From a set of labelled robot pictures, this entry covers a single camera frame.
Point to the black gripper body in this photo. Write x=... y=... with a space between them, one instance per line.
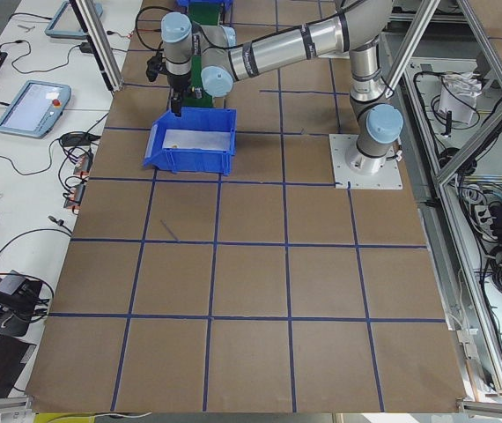
x=177 y=82

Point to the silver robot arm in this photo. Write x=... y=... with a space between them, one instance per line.
x=353 y=29

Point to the blue plastic bin with foam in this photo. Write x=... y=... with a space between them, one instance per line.
x=206 y=139

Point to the far teach pendant tablet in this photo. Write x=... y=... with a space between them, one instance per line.
x=64 y=24

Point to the teach pendant tablet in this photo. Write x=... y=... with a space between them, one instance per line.
x=35 y=109
x=64 y=24

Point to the near teach pendant tablet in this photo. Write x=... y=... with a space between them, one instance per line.
x=35 y=109

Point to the white paper bag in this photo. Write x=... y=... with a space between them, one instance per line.
x=459 y=95

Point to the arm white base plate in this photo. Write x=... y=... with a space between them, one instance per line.
x=352 y=170

